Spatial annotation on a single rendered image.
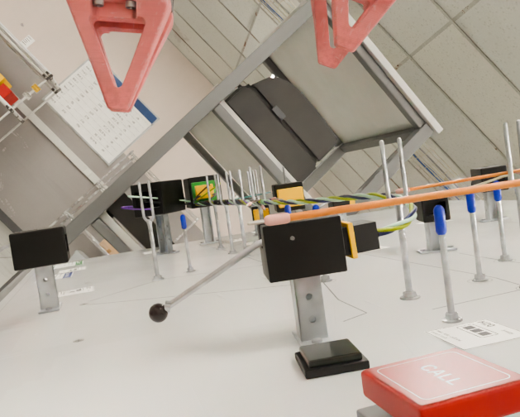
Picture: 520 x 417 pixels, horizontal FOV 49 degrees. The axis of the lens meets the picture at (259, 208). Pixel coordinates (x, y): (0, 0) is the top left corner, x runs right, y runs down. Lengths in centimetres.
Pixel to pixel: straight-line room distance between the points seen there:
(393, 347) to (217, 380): 12
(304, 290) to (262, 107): 114
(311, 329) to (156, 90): 783
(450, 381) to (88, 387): 26
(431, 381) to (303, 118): 135
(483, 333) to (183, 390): 20
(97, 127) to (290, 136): 664
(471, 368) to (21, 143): 804
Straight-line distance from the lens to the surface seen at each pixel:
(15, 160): 819
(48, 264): 73
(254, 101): 152
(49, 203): 803
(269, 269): 40
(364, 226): 42
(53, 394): 43
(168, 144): 139
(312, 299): 42
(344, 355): 36
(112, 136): 804
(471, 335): 42
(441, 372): 26
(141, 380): 41
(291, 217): 29
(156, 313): 42
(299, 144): 156
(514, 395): 25
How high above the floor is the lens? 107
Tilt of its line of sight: 11 degrees up
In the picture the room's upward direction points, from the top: 45 degrees clockwise
